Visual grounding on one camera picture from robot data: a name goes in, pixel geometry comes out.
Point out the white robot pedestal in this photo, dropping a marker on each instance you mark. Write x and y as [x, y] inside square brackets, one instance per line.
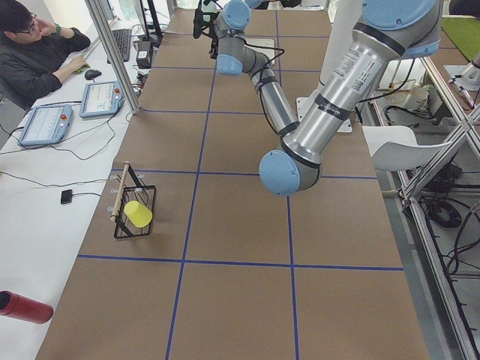
[346, 15]

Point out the yellow cup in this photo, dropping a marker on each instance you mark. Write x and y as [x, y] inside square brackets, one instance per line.
[138, 214]

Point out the black mini computer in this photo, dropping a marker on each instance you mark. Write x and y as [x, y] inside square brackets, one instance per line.
[144, 55]

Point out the black wire cup rack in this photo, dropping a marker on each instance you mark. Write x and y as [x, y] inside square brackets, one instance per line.
[131, 187]

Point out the aluminium frame post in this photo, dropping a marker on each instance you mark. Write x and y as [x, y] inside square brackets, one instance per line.
[99, 19]

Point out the white plastic chair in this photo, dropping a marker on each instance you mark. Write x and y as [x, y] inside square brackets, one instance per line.
[394, 148]

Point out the near teach pendant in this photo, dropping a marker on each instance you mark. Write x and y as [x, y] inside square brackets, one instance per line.
[46, 125]

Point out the teach pendant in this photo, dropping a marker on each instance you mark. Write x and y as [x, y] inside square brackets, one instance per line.
[46, 125]
[101, 99]

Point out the red bottle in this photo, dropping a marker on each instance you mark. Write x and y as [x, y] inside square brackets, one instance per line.
[22, 308]

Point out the small black device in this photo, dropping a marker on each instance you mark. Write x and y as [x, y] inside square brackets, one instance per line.
[66, 196]

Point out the green cup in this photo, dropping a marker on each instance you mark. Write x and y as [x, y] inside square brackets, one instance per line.
[209, 10]

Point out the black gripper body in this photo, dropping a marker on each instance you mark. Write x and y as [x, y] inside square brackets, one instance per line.
[214, 42]

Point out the cream rabbit tray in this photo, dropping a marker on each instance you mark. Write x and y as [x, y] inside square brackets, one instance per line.
[265, 46]

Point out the far teach pendant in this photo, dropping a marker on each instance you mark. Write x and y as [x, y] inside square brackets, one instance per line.
[101, 99]

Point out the seated person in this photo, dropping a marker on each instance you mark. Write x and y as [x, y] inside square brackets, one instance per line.
[33, 54]

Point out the black keyboard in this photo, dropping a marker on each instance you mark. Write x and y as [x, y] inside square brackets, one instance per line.
[122, 38]

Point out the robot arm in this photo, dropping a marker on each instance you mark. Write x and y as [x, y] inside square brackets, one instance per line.
[264, 4]
[385, 31]

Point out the black computer mouse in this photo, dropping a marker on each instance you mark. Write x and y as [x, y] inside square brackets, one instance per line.
[92, 74]

